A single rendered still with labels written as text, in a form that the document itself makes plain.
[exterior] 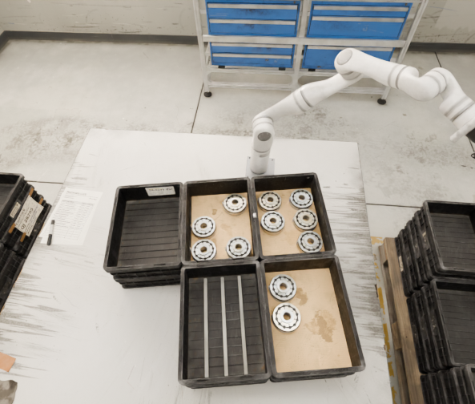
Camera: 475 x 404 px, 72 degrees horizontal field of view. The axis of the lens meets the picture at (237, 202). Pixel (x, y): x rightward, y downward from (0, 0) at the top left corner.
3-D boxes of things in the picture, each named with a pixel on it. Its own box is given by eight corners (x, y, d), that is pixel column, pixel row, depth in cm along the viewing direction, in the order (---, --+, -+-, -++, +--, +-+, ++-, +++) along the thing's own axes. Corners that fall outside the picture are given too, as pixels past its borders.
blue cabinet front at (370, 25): (301, 67, 287) (311, -1, 240) (385, 70, 281) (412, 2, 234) (301, 69, 285) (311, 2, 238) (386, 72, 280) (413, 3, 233)
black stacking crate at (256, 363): (186, 276, 134) (181, 266, 124) (258, 271, 134) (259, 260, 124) (184, 387, 112) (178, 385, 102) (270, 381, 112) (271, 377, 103)
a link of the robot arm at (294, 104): (310, 94, 135) (314, 111, 130) (260, 127, 150) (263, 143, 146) (297, 82, 129) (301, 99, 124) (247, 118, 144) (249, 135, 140)
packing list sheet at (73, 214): (62, 187, 174) (62, 187, 174) (104, 190, 173) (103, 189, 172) (36, 242, 157) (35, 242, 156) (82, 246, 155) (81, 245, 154)
